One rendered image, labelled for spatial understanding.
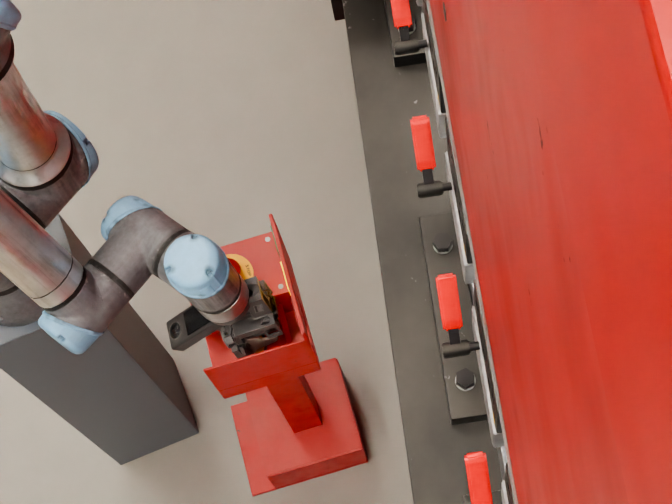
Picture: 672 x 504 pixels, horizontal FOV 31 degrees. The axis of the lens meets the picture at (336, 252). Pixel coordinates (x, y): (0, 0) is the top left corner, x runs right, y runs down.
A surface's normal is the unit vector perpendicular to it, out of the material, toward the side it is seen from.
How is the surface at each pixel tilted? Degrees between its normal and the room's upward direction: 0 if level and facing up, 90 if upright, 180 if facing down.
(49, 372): 90
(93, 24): 0
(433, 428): 0
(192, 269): 5
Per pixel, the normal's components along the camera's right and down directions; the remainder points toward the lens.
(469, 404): -0.11, -0.39
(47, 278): 0.44, 0.44
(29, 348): 0.36, 0.84
